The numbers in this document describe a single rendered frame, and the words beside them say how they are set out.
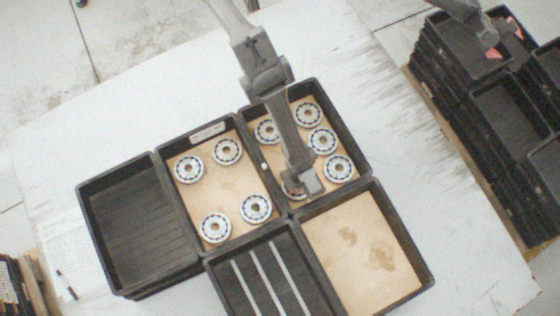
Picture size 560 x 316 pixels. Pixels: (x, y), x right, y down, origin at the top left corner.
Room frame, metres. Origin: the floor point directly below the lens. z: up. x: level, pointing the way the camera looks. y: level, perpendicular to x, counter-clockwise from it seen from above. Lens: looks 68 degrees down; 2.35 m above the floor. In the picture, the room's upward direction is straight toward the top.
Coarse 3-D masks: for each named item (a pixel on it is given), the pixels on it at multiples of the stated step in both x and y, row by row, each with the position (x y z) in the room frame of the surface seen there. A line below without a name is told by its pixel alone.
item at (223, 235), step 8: (208, 216) 0.39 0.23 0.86; (216, 216) 0.39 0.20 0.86; (224, 216) 0.39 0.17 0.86; (200, 224) 0.37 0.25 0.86; (224, 224) 0.37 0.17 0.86; (200, 232) 0.34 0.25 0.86; (208, 232) 0.34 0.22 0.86; (224, 232) 0.34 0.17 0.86; (208, 240) 0.32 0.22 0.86; (216, 240) 0.32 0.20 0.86
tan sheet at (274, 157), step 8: (296, 104) 0.81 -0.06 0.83; (256, 120) 0.74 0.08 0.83; (304, 136) 0.68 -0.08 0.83; (280, 144) 0.65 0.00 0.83; (264, 152) 0.63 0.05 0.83; (272, 152) 0.63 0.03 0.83; (280, 152) 0.63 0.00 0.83; (336, 152) 0.63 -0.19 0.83; (344, 152) 0.63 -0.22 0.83; (272, 160) 0.60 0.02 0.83; (280, 160) 0.60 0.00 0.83; (320, 160) 0.60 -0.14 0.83; (272, 168) 0.57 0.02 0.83; (280, 168) 0.57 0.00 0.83; (320, 168) 0.57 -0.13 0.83; (336, 168) 0.57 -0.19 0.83; (320, 176) 0.54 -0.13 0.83; (280, 184) 0.51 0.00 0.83; (328, 184) 0.51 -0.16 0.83
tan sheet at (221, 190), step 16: (208, 144) 0.65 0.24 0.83; (176, 160) 0.60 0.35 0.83; (208, 160) 0.60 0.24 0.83; (208, 176) 0.54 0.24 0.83; (224, 176) 0.54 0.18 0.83; (240, 176) 0.54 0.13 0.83; (256, 176) 0.54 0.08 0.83; (192, 192) 0.48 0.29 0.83; (208, 192) 0.48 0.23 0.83; (224, 192) 0.48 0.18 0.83; (240, 192) 0.48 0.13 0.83; (192, 208) 0.43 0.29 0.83; (208, 208) 0.43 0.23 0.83; (224, 208) 0.43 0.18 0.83; (256, 208) 0.43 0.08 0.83; (272, 208) 0.43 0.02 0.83; (240, 224) 0.38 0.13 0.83
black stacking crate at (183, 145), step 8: (224, 120) 0.70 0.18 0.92; (232, 120) 0.71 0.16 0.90; (232, 128) 0.71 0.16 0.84; (216, 136) 0.68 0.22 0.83; (240, 136) 0.67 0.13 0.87; (176, 144) 0.62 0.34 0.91; (184, 144) 0.63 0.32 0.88; (200, 144) 0.66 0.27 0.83; (160, 152) 0.60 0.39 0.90; (168, 152) 0.61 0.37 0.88; (176, 152) 0.62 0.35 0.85; (248, 152) 0.61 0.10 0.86; (168, 168) 0.57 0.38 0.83; (256, 168) 0.56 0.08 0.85; (176, 184) 0.51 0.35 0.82; (264, 184) 0.51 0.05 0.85; (176, 192) 0.46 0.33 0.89; (272, 192) 0.46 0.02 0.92; (272, 200) 0.45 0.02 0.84; (184, 208) 0.43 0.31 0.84; (192, 224) 0.37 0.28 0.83; (200, 240) 0.32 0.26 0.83
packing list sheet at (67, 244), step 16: (48, 224) 0.38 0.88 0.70; (64, 224) 0.39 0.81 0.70; (80, 224) 0.39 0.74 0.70; (48, 240) 0.32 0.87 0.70; (64, 240) 0.33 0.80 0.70; (80, 240) 0.33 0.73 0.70; (48, 256) 0.26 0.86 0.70; (64, 256) 0.26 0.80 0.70; (80, 256) 0.27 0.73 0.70; (96, 256) 0.27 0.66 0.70; (64, 272) 0.20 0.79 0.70; (80, 272) 0.21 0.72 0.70; (96, 272) 0.21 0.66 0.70; (64, 288) 0.14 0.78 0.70; (80, 288) 0.15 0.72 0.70
